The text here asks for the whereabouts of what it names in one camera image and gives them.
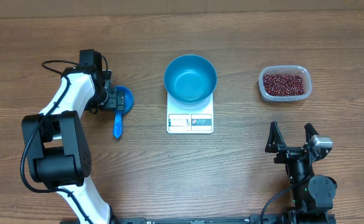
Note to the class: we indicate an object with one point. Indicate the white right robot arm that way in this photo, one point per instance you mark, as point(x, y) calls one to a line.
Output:
point(312, 194)

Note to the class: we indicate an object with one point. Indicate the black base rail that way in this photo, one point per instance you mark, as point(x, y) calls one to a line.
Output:
point(252, 219)

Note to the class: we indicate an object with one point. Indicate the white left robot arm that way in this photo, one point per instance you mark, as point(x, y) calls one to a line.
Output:
point(56, 157)

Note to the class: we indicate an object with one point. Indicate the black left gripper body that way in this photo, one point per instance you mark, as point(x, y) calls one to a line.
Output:
point(112, 100)

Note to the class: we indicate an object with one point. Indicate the red adzuki beans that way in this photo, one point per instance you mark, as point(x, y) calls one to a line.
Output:
point(283, 85)

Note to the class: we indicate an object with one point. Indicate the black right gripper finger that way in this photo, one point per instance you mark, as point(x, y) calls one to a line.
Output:
point(275, 139)
point(310, 131)

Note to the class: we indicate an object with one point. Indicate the clear plastic container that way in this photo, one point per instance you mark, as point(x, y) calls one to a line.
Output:
point(288, 69)

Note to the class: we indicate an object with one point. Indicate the teal metal bowl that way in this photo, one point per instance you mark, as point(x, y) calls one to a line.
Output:
point(190, 79)

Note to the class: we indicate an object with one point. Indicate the white digital kitchen scale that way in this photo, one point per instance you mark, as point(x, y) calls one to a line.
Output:
point(190, 119)

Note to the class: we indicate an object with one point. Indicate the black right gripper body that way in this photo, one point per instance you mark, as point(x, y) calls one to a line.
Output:
point(286, 155)

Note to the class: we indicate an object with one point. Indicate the blue plastic measuring scoop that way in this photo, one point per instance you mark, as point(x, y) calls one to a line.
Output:
point(126, 99)

